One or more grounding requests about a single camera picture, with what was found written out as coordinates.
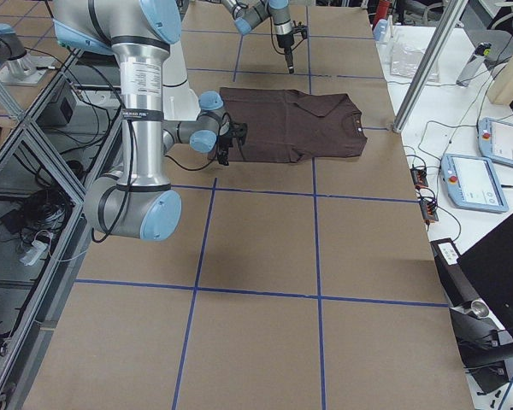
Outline aluminium side frame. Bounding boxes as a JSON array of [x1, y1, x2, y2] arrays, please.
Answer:
[[0, 49, 120, 409]]

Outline black laptop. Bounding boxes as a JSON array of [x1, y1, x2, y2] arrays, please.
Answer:
[[458, 213, 513, 337]]

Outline blue tape grid lines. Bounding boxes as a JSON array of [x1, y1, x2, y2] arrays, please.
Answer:
[[74, 6, 450, 410]]

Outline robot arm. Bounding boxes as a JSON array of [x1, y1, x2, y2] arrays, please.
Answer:
[[219, 0, 295, 74], [53, 1, 247, 241]]

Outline black pendant cable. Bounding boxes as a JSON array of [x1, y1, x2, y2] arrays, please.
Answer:
[[404, 108, 513, 191]]

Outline dark brown t-shirt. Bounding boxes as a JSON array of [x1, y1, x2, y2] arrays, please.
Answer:
[[220, 87, 367, 163]]

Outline steel cup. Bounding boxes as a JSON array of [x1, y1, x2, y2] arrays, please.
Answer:
[[468, 300, 490, 319]]

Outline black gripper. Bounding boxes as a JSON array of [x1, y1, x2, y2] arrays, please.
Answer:
[[276, 32, 295, 74], [215, 122, 247, 166]]

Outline red cylinder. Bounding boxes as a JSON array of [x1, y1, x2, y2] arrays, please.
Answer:
[[375, 0, 391, 21]]

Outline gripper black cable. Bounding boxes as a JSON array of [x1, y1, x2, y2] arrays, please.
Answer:
[[89, 106, 240, 245]]

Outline teach pendant near post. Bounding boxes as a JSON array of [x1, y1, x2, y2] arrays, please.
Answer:
[[477, 117, 513, 167]]

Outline aluminium frame post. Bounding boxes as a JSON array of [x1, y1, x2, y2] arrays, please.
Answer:
[[392, 0, 468, 133]]

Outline teach pendant far one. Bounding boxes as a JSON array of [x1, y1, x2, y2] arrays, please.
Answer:
[[440, 154, 509, 214]]

